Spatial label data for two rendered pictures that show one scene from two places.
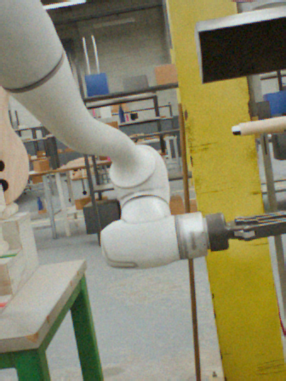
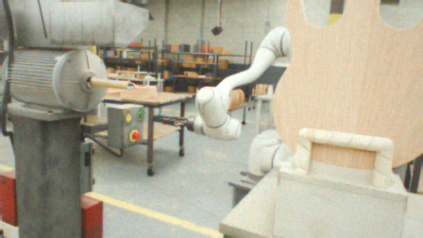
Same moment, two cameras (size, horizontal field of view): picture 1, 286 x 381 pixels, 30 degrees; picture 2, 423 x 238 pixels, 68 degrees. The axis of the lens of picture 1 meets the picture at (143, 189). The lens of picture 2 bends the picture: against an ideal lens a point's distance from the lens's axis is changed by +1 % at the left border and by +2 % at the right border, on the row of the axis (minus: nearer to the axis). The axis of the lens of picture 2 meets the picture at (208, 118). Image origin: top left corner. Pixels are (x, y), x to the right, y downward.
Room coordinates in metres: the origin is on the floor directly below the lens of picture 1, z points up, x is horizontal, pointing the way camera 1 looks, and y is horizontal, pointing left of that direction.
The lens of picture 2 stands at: (2.36, 0.45, 1.35)
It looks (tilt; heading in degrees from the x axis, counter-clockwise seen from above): 10 degrees down; 201
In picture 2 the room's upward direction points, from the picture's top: 3 degrees clockwise
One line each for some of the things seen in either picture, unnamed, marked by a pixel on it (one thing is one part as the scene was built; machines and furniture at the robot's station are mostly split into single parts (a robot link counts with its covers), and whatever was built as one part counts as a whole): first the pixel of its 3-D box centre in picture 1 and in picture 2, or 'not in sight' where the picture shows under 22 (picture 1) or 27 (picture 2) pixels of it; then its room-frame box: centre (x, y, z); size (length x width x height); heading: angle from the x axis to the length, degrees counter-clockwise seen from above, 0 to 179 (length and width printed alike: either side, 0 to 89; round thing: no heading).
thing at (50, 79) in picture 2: not in sight; (58, 78); (1.32, -0.67, 1.25); 0.41 x 0.27 x 0.26; 85
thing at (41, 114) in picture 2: not in sight; (46, 109); (1.32, -0.73, 1.11); 0.36 x 0.24 x 0.04; 85
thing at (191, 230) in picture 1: (193, 235); (202, 125); (1.06, -0.08, 1.07); 0.09 x 0.06 x 0.09; 175
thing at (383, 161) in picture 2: not in sight; (382, 166); (1.60, 0.57, 1.15); 0.03 x 0.03 x 0.09
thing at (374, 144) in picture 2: not in sight; (344, 139); (1.59, 0.49, 1.20); 0.20 x 0.03 x 0.03; 88
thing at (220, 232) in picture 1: (230, 230); (188, 123); (1.05, -0.16, 1.07); 0.09 x 0.08 x 0.07; 85
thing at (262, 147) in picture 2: not in sight; (264, 153); (0.65, 0.14, 0.87); 0.18 x 0.16 x 0.22; 69
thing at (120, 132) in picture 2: not in sight; (111, 129); (1.09, -0.56, 0.99); 0.24 x 0.21 x 0.26; 85
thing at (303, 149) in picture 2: not in sight; (303, 153); (1.59, 0.40, 1.15); 0.03 x 0.03 x 0.09
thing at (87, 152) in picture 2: not in sight; (76, 140); (1.17, -0.72, 0.93); 0.15 x 0.10 x 0.55; 85
